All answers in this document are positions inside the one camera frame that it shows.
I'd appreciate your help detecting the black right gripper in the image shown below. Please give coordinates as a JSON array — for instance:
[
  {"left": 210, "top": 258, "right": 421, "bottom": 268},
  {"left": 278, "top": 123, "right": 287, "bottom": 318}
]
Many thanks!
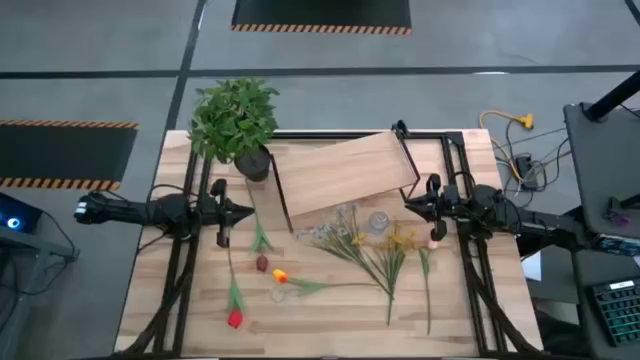
[{"left": 403, "top": 187, "right": 459, "bottom": 243}]

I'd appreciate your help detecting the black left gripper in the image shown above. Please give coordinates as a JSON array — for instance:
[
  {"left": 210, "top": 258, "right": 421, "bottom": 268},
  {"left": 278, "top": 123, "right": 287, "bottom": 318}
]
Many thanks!
[{"left": 199, "top": 194, "right": 256, "bottom": 248}]

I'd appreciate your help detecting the pink artificial tulip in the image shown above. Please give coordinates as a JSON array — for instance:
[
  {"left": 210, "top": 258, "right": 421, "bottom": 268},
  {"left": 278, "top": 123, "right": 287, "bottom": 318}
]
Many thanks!
[{"left": 418, "top": 238, "right": 440, "bottom": 337}]

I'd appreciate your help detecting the yellow artificial flower sprig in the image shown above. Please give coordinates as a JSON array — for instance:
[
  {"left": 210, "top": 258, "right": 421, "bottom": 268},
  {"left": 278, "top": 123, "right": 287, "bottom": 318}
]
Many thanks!
[{"left": 372, "top": 222, "right": 421, "bottom": 327}]

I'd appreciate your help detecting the small clear glass vase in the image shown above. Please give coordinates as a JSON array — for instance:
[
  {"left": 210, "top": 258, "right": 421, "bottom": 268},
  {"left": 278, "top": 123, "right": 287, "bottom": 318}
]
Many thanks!
[{"left": 368, "top": 210, "right": 391, "bottom": 236}]

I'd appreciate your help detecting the dark red artificial tulip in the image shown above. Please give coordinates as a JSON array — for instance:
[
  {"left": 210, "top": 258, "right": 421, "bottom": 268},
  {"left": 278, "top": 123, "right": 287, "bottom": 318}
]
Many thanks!
[{"left": 245, "top": 180, "right": 275, "bottom": 274}]

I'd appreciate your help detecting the white artificial flower sprig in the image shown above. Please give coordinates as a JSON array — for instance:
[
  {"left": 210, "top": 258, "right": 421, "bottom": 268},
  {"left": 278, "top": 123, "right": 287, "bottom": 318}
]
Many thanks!
[{"left": 297, "top": 202, "right": 394, "bottom": 299}]

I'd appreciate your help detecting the orange artificial tulip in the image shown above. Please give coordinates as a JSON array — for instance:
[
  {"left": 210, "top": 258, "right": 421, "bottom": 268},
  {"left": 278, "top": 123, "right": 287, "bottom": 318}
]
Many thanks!
[{"left": 272, "top": 268, "right": 381, "bottom": 297}]

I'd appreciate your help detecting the tilted wooden board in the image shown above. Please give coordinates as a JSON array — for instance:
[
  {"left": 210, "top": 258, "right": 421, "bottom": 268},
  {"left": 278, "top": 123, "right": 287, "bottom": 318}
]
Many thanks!
[{"left": 269, "top": 119, "right": 422, "bottom": 234}]

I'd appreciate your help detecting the green potted plant, black pot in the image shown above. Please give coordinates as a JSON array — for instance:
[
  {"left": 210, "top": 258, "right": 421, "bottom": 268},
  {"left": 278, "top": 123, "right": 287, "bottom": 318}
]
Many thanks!
[{"left": 188, "top": 77, "right": 281, "bottom": 183}]

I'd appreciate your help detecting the black power strip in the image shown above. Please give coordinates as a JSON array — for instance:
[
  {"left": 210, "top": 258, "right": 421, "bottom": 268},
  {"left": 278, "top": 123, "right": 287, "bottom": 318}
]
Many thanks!
[{"left": 514, "top": 154, "right": 539, "bottom": 190}]

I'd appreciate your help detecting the white paper sheet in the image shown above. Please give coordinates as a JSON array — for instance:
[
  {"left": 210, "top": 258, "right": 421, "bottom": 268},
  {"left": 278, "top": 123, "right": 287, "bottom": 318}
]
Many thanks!
[{"left": 520, "top": 249, "right": 544, "bottom": 282}]

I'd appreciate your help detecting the grey desk top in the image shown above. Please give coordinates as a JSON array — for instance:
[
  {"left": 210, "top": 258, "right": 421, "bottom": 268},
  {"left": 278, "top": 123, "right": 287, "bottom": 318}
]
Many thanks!
[{"left": 563, "top": 102, "right": 640, "bottom": 239}]

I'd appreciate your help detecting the black hazard-striped floor mat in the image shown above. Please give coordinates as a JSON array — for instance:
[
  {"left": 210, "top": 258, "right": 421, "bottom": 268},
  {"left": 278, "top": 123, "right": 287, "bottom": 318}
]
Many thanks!
[
  {"left": 0, "top": 118, "right": 140, "bottom": 192},
  {"left": 230, "top": 0, "right": 414, "bottom": 36}
]

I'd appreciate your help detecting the dark grey desk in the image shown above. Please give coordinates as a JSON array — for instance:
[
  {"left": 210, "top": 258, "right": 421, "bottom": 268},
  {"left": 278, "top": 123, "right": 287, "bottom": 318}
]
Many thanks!
[{"left": 569, "top": 229, "right": 640, "bottom": 360}]

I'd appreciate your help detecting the grey metal stand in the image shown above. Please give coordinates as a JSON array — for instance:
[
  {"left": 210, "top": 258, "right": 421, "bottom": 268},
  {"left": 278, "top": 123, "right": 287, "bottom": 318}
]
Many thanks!
[{"left": 0, "top": 229, "right": 81, "bottom": 360}]

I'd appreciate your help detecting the black phone with lit screen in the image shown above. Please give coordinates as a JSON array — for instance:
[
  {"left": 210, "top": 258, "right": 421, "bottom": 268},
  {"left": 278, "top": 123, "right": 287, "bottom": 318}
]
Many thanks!
[{"left": 592, "top": 234, "right": 640, "bottom": 257}]

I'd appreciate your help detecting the small purple object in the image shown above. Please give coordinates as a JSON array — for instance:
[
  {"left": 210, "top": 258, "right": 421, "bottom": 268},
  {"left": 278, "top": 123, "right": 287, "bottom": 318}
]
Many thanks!
[{"left": 604, "top": 197, "right": 634, "bottom": 229}]

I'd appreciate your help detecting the black computer with blue light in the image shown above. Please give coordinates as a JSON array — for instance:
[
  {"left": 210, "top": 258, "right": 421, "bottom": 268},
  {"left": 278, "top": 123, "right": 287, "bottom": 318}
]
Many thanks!
[{"left": 0, "top": 192, "right": 44, "bottom": 235}]

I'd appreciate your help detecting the black pole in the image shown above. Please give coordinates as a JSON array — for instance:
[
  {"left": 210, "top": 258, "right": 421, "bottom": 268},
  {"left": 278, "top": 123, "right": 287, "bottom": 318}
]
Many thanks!
[{"left": 584, "top": 69, "right": 640, "bottom": 123}]

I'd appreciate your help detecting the black backlit keyboard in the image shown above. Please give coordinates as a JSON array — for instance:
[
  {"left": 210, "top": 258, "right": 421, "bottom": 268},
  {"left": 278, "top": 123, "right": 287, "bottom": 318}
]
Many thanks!
[{"left": 587, "top": 278, "right": 640, "bottom": 348}]

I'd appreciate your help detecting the black metal table frame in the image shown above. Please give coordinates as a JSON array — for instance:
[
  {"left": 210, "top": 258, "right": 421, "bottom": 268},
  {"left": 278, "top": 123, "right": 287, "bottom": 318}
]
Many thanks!
[{"left": 113, "top": 130, "right": 546, "bottom": 359}]

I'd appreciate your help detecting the black power cable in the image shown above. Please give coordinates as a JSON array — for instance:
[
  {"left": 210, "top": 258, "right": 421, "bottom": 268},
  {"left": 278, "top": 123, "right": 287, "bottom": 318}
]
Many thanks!
[{"left": 492, "top": 119, "right": 571, "bottom": 209}]

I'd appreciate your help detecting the yellow extension cable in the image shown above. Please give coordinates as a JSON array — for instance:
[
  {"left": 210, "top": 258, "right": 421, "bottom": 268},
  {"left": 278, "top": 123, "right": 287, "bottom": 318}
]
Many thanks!
[{"left": 478, "top": 109, "right": 536, "bottom": 184}]

